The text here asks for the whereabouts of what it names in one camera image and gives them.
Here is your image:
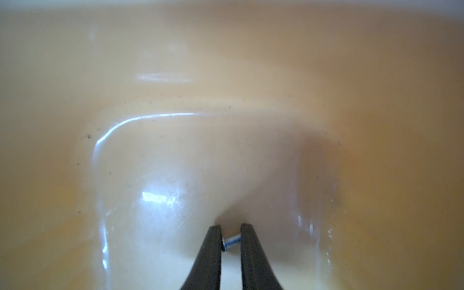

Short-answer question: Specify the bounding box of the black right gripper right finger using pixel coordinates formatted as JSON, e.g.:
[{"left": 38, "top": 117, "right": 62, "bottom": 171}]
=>
[{"left": 240, "top": 224, "right": 283, "bottom": 290}]

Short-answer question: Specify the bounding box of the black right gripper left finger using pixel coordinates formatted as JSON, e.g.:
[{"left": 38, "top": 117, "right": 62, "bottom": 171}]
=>
[{"left": 181, "top": 225, "right": 222, "bottom": 290}]

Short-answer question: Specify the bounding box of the yellow plastic storage box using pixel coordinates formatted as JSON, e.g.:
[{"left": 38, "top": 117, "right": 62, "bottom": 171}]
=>
[{"left": 1, "top": 1, "right": 464, "bottom": 290}]

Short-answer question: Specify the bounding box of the short silver screw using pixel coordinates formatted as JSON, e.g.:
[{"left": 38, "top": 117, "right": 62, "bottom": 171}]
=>
[{"left": 222, "top": 234, "right": 241, "bottom": 252}]

